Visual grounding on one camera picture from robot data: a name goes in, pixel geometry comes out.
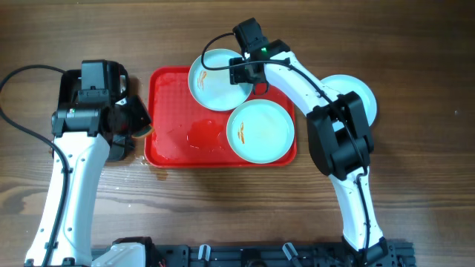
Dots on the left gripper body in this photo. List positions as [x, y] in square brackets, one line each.
[137, 112]

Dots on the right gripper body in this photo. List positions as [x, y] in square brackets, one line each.
[240, 73]

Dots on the orange green sponge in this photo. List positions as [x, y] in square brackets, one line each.
[146, 131]

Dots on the light blue plate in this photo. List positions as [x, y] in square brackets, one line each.
[342, 84]
[213, 90]
[260, 131]

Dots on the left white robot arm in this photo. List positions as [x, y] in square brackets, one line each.
[64, 235]

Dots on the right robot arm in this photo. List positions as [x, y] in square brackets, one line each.
[338, 128]

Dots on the black water tray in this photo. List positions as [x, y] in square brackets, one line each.
[86, 96]

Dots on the red plastic tray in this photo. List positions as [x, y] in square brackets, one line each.
[186, 134]

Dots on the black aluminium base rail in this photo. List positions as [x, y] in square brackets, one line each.
[288, 254]

